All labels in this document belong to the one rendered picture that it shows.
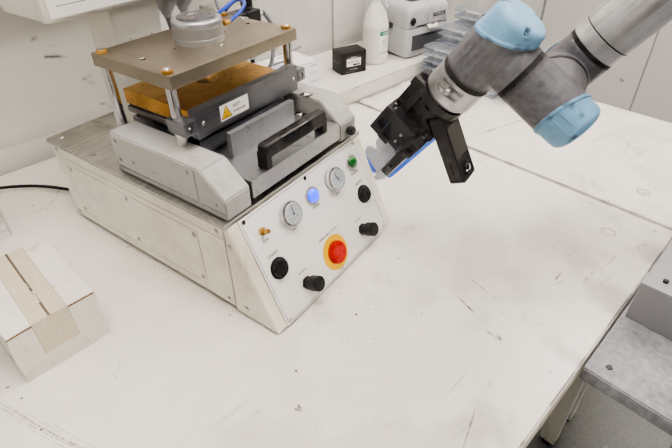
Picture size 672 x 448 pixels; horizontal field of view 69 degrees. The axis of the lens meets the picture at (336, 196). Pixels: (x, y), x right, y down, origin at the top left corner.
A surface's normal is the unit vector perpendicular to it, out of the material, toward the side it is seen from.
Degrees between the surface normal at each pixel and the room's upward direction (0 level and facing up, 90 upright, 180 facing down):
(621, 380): 0
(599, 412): 0
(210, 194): 90
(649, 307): 90
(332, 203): 65
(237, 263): 90
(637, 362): 0
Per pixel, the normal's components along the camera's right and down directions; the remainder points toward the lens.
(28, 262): 0.00, -0.81
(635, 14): -0.55, 0.43
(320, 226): 0.74, -0.05
